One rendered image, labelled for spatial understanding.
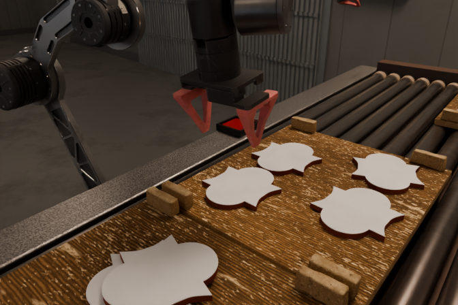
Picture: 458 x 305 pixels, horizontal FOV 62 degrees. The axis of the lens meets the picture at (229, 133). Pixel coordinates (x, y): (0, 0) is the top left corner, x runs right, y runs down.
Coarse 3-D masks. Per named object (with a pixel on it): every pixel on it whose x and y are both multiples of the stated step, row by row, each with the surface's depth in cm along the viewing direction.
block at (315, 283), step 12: (300, 276) 43; (312, 276) 42; (324, 276) 42; (300, 288) 44; (312, 288) 42; (324, 288) 41; (336, 288) 41; (348, 288) 41; (324, 300) 42; (336, 300) 41
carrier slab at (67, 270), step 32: (128, 224) 55; (160, 224) 55; (192, 224) 55; (64, 256) 49; (96, 256) 49; (224, 256) 49; (256, 256) 49; (0, 288) 44; (32, 288) 44; (64, 288) 44; (224, 288) 44; (256, 288) 44; (288, 288) 44
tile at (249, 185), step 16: (224, 176) 66; (240, 176) 66; (256, 176) 66; (272, 176) 66; (208, 192) 61; (224, 192) 61; (240, 192) 61; (256, 192) 61; (272, 192) 62; (224, 208) 58; (256, 208) 59
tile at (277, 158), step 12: (276, 144) 78; (288, 144) 78; (300, 144) 78; (252, 156) 75; (264, 156) 73; (276, 156) 73; (288, 156) 73; (300, 156) 73; (312, 156) 73; (264, 168) 69; (276, 168) 69; (288, 168) 69; (300, 168) 69
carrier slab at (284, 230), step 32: (288, 128) 89; (224, 160) 74; (256, 160) 74; (192, 192) 63; (288, 192) 63; (320, 192) 63; (416, 192) 63; (224, 224) 55; (256, 224) 55; (288, 224) 55; (320, 224) 55; (416, 224) 55; (288, 256) 49; (352, 256) 49; (384, 256) 49
